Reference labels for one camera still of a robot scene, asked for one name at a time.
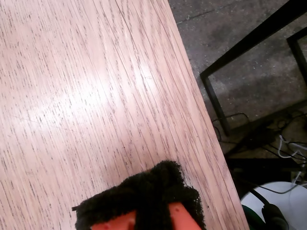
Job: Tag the large black metal frame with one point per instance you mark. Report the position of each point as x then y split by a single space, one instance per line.
251 39

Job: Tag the small black metal frame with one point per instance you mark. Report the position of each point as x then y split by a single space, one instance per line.
296 51

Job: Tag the green clamp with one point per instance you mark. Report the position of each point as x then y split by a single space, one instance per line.
251 215

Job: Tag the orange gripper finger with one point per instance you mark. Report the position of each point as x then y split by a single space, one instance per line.
177 191
108 206

